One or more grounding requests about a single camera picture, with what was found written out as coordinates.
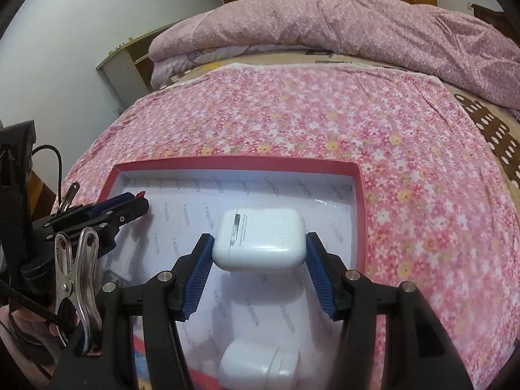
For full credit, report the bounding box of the pink floral cloth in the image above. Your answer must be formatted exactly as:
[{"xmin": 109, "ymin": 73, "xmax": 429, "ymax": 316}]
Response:
[{"xmin": 61, "ymin": 63, "xmax": 514, "ymax": 390}]

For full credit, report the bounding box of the red cardboard box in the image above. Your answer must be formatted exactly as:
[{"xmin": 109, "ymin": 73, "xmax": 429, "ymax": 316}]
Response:
[{"xmin": 95, "ymin": 155, "xmax": 368, "ymax": 390}]

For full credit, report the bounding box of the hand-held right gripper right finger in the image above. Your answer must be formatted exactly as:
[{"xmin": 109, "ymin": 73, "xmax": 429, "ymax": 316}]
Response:
[{"xmin": 305, "ymin": 231, "xmax": 474, "ymax": 390}]

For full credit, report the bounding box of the dark wooden headboard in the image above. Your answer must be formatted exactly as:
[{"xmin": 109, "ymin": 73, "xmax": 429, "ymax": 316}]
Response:
[{"xmin": 471, "ymin": 3, "xmax": 514, "ymax": 29}]

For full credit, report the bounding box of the white earbud case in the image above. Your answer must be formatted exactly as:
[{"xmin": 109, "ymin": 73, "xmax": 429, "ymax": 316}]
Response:
[{"xmin": 211, "ymin": 208, "xmax": 306, "ymax": 272}]

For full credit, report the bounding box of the metal spring clip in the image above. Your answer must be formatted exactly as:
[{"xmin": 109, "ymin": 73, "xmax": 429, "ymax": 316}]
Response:
[
  {"xmin": 55, "ymin": 227, "xmax": 104, "ymax": 356},
  {"xmin": 61, "ymin": 181, "xmax": 81, "ymax": 214}
]

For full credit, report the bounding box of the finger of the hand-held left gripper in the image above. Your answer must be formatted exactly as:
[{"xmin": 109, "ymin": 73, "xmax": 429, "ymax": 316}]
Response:
[
  {"xmin": 95, "ymin": 199, "xmax": 150, "ymax": 232},
  {"xmin": 87, "ymin": 192, "xmax": 141, "ymax": 218}
]

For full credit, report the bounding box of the black cable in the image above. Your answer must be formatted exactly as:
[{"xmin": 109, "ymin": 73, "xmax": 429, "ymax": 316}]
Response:
[{"xmin": 32, "ymin": 144, "xmax": 63, "ymax": 208}]

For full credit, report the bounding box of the white plastic jar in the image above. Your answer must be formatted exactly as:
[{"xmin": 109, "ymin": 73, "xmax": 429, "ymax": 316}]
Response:
[{"xmin": 219, "ymin": 338, "xmax": 301, "ymax": 390}]

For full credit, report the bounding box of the pink quilt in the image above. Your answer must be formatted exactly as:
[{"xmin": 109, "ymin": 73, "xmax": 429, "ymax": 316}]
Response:
[{"xmin": 148, "ymin": 0, "xmax": 520, "ymax": 108}]

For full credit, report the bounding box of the beige bedside shelf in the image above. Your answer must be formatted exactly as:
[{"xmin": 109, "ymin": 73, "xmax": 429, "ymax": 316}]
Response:
[{"xmin": 96, "ymin": 24, "xmax": 179, "ymax": 110}]

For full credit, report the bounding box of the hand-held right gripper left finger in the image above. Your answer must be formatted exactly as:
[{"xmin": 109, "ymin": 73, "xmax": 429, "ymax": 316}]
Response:
[{"xmin": 53, "ymin": 232, "xmax": 216, "ymax": 390}]

